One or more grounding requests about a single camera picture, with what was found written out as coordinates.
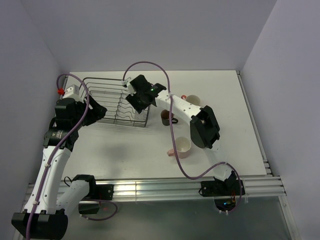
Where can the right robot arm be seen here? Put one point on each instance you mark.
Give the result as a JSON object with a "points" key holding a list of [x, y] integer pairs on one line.
{"points": [[203, 126]]}

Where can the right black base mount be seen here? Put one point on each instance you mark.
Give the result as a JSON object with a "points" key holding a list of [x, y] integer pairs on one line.
{"points": [[215, 188]]}

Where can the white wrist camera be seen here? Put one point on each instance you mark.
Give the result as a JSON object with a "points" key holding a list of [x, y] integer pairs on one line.
{"points": [[126, 83], [71, 92]]}

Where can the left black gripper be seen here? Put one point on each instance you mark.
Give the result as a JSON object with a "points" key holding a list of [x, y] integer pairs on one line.
{"points": [[97, 112]]}

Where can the orange mug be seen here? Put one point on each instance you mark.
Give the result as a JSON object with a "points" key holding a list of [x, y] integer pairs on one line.
{"points": [[192, 99]]}

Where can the dark grey mug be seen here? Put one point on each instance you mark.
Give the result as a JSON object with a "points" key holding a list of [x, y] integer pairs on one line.
{"points": [[165, 118]]}

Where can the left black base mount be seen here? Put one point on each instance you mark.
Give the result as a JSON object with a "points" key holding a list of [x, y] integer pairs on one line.
{"points": [[105, 191]]}

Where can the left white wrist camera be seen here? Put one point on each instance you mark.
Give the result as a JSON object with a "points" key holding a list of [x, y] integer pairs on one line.
{"points": [[71, 92]]}

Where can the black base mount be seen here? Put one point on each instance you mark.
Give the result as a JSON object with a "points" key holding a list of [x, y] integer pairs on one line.
{"points": [[215, 188], [105, 191]]}

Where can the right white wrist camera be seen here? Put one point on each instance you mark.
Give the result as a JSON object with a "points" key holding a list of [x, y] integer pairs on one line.
{"points": [[126, 83]]}

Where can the dark wire dish rack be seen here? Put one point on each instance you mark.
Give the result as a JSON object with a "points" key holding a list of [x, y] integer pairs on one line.
{"points": [[109, 93]]}

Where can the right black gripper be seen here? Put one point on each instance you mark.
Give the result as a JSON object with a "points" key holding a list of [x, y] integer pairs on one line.
{"points": [[132, 100]]}

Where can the pink mug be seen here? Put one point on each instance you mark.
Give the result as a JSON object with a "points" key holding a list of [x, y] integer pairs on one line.
{"points": [[183, 147]]}

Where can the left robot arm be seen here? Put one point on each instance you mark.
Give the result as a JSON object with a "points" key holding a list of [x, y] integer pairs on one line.
{"points": [[45, 216]]}

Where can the clear glass cup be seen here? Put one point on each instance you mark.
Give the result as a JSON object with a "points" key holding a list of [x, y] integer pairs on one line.
{"points": [[140, 118]]}

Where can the aluminium rail frame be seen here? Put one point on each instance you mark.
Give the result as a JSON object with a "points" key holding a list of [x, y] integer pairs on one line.
{"points": [[178, 189]]}

